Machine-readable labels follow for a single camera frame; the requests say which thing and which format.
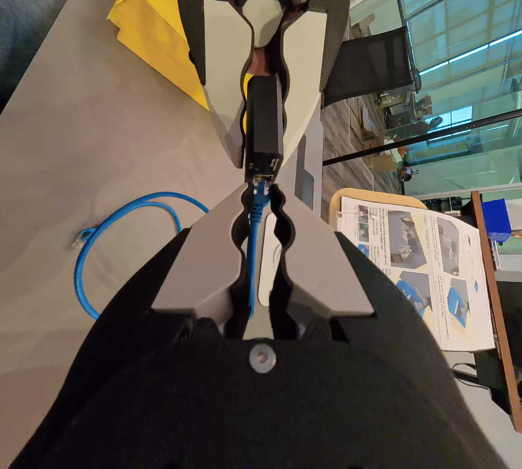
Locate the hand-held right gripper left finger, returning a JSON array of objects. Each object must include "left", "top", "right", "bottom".
[{"left": 152, "top": 184, "right": 255, "bottom": 328}]

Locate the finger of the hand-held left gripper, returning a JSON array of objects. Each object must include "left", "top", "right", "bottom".
[
  {"left": 202, "top": 0, "right": 256, "bottom": 170},
  {"left": 278, "top": 10, "right": 329, "bottom": 170}
]

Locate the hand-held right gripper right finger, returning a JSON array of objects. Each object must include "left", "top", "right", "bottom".
[{"left": 269, "top": 184, "right": 377, "bottom": 321}]

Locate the yellow plastic bin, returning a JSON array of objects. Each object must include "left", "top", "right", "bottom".
[{"left": 107, "top": 0, "right": 210, "bottom": 111}]

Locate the black ethernet splitter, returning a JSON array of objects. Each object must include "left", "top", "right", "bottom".
[{"left": 243, "top": 75, "right": 284, "bottom": 185}]

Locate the blue ethernet cable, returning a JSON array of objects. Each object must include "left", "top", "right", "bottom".
[{"left": 71, "top": 179, "right": 273, "bottom": 321}]

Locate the black mesh chair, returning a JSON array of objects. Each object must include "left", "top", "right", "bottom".
[{"left": 322, "top": 26, "right": 422, "bottom": 107}]

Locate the printed instruction sheet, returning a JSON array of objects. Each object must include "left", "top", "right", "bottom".
[{"left": 338, "top": 196, "right": 496, "bottom": 352}]

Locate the black railing bar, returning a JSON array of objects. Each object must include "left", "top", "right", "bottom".
[{"left": 322, "top": 109, "right": 522, "bottom": 166}]

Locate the brown wooden desk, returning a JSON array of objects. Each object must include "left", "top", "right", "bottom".
[{"left": 470, "top": 190, "right": 522, "bottom": 434}]

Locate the blue storage bin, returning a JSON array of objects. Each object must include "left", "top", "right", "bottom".
[{"left": 481, "top": 198, "right": 513, "bottom": 242}]

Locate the person's leg in jeans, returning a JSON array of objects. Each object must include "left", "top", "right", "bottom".
[{"left": 0, "top": 0, "right": 75, "bottom": 113}]

